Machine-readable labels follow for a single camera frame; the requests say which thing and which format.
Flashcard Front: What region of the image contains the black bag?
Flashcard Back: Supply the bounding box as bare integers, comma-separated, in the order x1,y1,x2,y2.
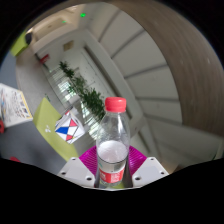
24,31,34,45

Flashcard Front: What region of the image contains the framed wall picture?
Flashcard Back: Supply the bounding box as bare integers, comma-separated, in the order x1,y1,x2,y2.
63,40,75,52

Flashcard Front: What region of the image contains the row of potted green plants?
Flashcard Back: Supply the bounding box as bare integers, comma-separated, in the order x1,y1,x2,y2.
58,60,107,123

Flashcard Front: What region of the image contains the white cube with coloured triangles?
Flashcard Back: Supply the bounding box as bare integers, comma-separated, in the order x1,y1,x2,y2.
54,107,86,145

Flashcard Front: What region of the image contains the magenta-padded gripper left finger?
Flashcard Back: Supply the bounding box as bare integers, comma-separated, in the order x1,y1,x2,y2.
57,145,100,188

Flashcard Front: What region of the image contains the clear red-capped water bottle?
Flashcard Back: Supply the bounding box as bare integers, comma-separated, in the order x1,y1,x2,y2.
95,96,132,189

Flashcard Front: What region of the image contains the lime green seat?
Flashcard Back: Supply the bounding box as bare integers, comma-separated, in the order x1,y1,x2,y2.
9,29,31,57

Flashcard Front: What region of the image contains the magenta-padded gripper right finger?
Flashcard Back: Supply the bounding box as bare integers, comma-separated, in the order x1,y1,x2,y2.
125,145,170,188

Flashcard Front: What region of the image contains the large lime green table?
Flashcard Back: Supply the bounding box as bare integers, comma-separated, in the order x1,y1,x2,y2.
32,97,98,162

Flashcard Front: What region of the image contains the colourful printed magazine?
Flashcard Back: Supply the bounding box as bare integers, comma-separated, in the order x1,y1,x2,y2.
0,83,34,128

